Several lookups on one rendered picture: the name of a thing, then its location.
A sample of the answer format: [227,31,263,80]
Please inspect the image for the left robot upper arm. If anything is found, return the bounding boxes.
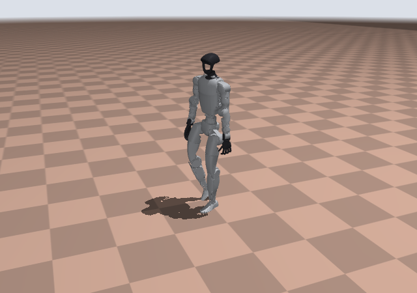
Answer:
[218,81,231,117]

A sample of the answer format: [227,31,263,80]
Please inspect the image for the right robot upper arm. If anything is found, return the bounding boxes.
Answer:
[189,76,201,105]

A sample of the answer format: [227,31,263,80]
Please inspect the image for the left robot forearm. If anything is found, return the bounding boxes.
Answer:
[221,109,230,139]

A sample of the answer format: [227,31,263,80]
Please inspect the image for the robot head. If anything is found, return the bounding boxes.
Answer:
[201,53,220,79]

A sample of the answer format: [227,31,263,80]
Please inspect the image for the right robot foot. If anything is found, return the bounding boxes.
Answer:
[201,189,209,201]

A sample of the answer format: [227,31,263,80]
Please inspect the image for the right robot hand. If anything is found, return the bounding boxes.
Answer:
[184,119,193,140]

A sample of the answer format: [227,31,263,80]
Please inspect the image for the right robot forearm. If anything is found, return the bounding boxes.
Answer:
[187,102,197,124]

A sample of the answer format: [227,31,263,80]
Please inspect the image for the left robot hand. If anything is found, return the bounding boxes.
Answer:
[218,133,231,155]

